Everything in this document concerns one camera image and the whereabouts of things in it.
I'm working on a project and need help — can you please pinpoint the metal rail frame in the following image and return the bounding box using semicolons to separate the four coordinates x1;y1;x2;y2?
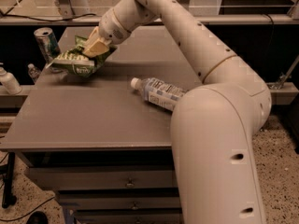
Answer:
0;0;298;24

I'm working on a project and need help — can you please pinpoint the grey drawer cabinet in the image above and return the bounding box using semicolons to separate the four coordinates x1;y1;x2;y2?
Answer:
1;26;200;224

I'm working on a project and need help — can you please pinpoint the small clear bottle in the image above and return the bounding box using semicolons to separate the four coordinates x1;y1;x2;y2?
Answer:
27;63;41;83

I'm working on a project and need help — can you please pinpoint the white pump bottle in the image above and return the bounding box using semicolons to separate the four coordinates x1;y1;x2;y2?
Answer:
0;66;21;95

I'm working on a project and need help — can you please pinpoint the black stand leg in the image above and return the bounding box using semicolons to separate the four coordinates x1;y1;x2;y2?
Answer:
0;152;17;208

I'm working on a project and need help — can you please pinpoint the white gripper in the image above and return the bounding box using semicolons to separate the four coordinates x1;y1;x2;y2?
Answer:
83;11;128;58

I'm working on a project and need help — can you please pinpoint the clear plastic water bottle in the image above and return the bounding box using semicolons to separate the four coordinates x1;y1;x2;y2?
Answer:
131;77;186;111

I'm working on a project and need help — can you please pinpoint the top drawer knob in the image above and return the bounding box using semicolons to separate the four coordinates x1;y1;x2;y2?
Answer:
125;178;135;189

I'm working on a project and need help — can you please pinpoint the redbull can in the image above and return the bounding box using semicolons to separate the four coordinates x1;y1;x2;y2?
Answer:
34;27;61;73

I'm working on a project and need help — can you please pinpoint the drawer knob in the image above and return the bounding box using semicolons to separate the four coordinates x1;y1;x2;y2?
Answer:
125;178;135;189
131;203;139;211

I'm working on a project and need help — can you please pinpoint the black floor cable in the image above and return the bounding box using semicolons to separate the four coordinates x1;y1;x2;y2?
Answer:
0;196;56;222

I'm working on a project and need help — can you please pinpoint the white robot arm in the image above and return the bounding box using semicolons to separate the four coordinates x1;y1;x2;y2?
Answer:
91;0;272;224

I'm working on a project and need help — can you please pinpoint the green jalapeno chip bag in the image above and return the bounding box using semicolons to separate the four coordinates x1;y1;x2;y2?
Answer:
46;35;117;77

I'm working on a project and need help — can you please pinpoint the middle drawer knob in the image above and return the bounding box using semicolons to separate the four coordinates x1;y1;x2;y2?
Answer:
131;203;139;211

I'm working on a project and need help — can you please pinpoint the black cable on rail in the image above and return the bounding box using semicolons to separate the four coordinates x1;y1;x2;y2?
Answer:
0;8;97;23

